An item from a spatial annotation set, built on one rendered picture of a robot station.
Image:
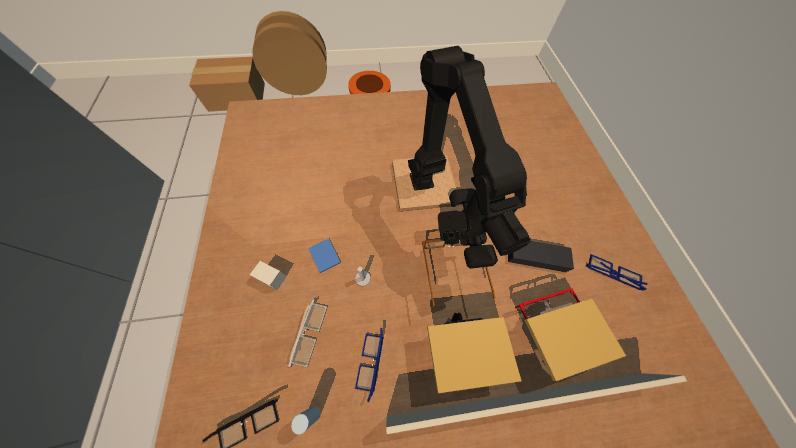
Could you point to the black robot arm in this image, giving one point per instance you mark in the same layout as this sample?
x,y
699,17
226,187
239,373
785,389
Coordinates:
x,y
498,170

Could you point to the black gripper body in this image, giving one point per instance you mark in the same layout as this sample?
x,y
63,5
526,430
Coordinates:
x,y
477,255

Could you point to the long white flat bar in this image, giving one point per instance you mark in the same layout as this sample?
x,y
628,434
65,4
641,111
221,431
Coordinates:
x,y
528,400

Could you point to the black rectangular glasses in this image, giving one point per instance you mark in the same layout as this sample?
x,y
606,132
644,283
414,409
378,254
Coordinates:
x,y
234,432

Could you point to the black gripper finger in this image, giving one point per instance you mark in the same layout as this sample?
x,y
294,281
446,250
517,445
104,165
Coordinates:
x,y
464,242

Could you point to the brown square-framed glasses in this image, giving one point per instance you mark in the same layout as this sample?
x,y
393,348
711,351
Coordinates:
x,y
430,244

